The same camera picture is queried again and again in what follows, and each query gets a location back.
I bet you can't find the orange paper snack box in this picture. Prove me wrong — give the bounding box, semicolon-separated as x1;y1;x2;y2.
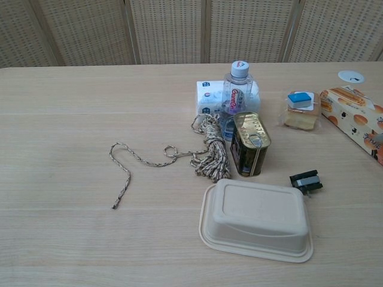
319;85;383;167

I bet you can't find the white tissue pack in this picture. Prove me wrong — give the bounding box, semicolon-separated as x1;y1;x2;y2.
194;80;260;117

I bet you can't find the gold rectangular tin can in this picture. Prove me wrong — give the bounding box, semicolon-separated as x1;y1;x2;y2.
229;111;272;178

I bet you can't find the clear plastic water bottle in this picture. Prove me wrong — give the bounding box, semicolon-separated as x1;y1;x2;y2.
220;60;255;142

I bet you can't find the beige pulp food container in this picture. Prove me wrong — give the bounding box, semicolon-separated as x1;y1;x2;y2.
198;178;314;264

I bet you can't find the woven rattan folding screen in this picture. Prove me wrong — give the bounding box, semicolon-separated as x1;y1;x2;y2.
0;0;383;69

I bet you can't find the blue white eraser block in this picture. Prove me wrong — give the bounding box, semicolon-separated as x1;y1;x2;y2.
287;91;312;109

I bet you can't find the black grey binder clip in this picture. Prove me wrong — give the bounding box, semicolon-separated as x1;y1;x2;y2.
289;169;324;199

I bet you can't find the braided tan rope bundle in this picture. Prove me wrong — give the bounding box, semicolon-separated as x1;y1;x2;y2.
109;113;232;210

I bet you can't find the white round cable grommet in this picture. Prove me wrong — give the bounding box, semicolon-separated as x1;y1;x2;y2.
338;70;366;84

